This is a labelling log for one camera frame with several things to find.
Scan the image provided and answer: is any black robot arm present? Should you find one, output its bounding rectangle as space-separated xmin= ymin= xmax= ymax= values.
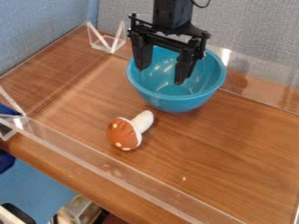
xmin=128 ymin=0 xmax=211 ymax=85

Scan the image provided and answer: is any blue cloth object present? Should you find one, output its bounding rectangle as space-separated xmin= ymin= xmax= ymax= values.
xmin=0 ymin=103 xmax=20 ymax=174

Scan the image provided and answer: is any blue plastic bowl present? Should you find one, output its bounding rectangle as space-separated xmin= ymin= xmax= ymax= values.
xmin=125 ymin=46 xmax=227 ymax=113

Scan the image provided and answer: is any clear acrylic barrier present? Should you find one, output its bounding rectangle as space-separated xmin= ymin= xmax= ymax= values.
xmin=0 ymin=114 xmax=247 ymax=224
xmin=116 ymin=27 xmax=299 ymax=115

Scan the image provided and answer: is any clear acrylic corner bracket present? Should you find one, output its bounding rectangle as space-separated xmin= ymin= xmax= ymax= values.
xmin=85 ymin=21 xmax=127 ymax=54

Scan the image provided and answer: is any clear acrylic left bracket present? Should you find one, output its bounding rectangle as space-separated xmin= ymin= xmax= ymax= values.
xmin=0 ymin=86 xmax=26 ymax=139

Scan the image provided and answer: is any brown white toy mushroom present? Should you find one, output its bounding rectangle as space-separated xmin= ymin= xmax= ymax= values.
xmin=107 ymin=110 xmax=155 ymax=151

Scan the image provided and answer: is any clear box under table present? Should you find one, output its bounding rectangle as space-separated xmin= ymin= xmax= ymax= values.
xmin=56 ymin=194 xmax=103 ymax=224

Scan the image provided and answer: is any black white object bottom left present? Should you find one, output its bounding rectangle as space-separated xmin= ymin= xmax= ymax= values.
xmin=0 ymin=204 xmax=36 ymax=224

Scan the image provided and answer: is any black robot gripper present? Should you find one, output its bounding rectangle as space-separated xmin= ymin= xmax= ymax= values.
xmin=128 ymin=13 xmax=211 ymax=85

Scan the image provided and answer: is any clear acrylic front barrier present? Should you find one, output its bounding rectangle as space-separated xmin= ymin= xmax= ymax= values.
xmin=0 ymin=114 xmax=247 ymax=224

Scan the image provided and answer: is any clear acrylic back barrier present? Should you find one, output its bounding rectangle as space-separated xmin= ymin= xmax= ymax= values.
xmin=116 ymin=27 xmax=299 ymax=115

